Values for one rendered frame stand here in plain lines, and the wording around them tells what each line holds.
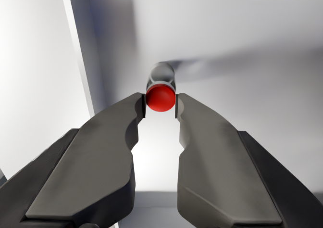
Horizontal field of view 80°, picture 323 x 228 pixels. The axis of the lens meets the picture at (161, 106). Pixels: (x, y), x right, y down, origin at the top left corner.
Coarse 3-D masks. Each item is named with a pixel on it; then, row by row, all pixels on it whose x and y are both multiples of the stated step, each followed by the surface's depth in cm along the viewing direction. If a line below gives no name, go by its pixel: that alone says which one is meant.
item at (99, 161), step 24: (144, 96) 11; (96, 120) 9; (120, 120) 9; (72, 144) 8; (96, 144) 8; (120, 144) 8; (72, 168) 6; (96, 168) 6; (120, 168) 6; (48, 192) 6; (72, 192) 6; (96, 192) 6; (120, 192) 6; (48, 216) 5; (72, 216) 5; (96, 216) 6; (120, 216) 6
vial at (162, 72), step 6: (156, 66) 15; (162, 66) 15; (168, 66) 15; (150, 72) 15; (156, 72) 14; (162, 72) 14; (168, 72) 14; (150, 78) 14; (156, 78) 13; (162, 78) 13; (168, 78) 13; (174, 78) 15; (150, 84) 14; (168, 84) 13; (174, 84) 14; (174, 90) 13
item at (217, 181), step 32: (192, 128) 8; (224, 128) 8; (192, 160) 7; (224, 160) 7; (192, 192) 6; (224, 192) 6; (256, 192) 6; (192, 224) 6; (224, 224) 5; (256, 224) 5
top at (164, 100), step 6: (156, 84) 12; (162, 84) 12; (150, 90) 12; (156, 90) 12; (162, 90) 12; (168, 90) 12; (150, 96) 13; (156, 96) 13; (162, 96) 13; (168, 96) 13; (174, 96) 13; (150, 102) 13; (156, 102) 13; (162, 102) 13; (168, 102) 13; (174, 102) 13; (150, 108) 13; (156, 108) 13; (162, 108) 13; (168, 108) 13
